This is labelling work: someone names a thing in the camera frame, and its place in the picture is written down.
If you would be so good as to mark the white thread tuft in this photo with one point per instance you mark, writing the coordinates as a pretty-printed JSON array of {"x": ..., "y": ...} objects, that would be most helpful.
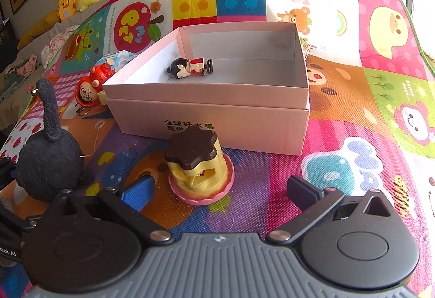
[{"x": 307, "y": 46}]

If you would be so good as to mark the pink cloth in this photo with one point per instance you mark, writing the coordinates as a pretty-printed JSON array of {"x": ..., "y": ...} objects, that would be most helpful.
[{"x": 29, "y": 63}]

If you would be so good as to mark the floral cloth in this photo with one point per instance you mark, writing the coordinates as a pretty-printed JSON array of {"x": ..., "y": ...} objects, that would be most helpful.
[{"x": 56, "y": 46}]

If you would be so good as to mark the pudding shaped toy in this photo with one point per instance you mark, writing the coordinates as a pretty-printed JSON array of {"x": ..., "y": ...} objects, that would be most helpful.
[{"x": 193, "y": 148}]

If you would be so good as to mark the yellow striped duck plush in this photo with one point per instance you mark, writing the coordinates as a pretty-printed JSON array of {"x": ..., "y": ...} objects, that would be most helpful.
[{"x": 68, "y": 4}]

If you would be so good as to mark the dark furniture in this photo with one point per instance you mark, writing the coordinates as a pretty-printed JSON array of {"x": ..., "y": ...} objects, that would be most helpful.
[{"x": 7, "y": 33}]

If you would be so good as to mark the colourful cartoon play mat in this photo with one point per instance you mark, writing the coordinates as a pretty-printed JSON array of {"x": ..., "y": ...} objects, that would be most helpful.
[{"x": 340, "y": 114}]

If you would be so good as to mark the blue white tissue pack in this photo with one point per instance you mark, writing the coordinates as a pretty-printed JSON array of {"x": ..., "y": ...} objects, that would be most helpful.
[{"x": 120, "y": 58}]

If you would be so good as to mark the black plush toy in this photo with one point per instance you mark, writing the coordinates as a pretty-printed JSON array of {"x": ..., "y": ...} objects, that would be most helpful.
[{"x": 47, "y": 162}]

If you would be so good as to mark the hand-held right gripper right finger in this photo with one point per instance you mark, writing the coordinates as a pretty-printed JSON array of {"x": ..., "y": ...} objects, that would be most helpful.
[{"x": 300, "y": 188}]

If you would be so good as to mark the green cloth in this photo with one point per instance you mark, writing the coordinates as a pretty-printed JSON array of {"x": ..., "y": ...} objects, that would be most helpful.
[{"x": 13, "y": 85}]

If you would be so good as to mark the pink cardboard box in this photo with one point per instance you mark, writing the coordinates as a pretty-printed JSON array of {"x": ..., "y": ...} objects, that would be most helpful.
[{"x": 204, "y": 114}]

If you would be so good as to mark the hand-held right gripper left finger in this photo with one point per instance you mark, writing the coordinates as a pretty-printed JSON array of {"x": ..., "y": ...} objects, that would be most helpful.
[{"x": 140, "y": 192}]

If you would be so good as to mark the black-haired toy figurine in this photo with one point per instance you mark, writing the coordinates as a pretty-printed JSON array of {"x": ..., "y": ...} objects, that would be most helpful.
[{"x": 190, "y": 68}]

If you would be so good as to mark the yellow cushion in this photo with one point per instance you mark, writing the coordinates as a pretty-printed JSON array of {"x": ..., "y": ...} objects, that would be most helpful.
[{"x": 35, "y": 31}]

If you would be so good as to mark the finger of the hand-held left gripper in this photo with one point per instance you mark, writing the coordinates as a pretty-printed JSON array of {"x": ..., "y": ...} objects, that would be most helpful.
[
  {"x": 7, "y": 167},
  {"x": 17, "y": 221}
]

